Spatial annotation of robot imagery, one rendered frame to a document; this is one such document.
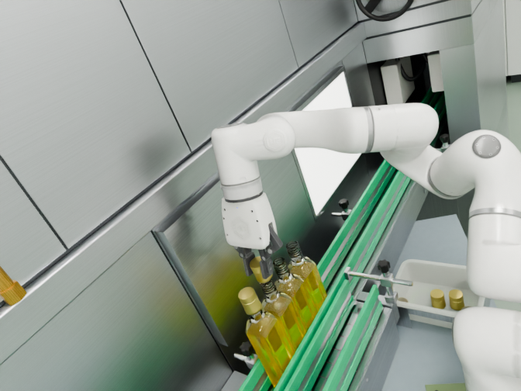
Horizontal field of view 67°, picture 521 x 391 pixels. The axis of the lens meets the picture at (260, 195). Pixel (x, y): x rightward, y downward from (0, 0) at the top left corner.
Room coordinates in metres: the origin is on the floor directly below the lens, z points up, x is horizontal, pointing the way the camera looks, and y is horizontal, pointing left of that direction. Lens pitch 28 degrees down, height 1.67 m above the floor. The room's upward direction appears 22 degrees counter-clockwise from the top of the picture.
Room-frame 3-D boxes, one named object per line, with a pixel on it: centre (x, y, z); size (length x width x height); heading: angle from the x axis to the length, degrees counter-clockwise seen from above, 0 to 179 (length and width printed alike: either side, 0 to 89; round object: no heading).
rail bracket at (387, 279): (0.73, -0.19, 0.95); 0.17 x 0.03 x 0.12; 46
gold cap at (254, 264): (0.65, 0.06, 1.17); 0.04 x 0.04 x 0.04
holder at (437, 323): (0.76, -0.32, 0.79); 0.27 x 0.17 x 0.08; 46
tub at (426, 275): (0.74, -0.34, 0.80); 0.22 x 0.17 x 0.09; 46
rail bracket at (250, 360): (0.65, 0.17, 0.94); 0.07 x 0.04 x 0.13; 46
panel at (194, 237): (1.01, -0.10, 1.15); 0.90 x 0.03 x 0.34; 136
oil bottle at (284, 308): (0.65, 0.06, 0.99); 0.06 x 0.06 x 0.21; 46
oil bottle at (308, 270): (0.73, -0.02, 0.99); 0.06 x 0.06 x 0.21; 47
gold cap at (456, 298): (0.72, -0.38, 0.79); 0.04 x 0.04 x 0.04
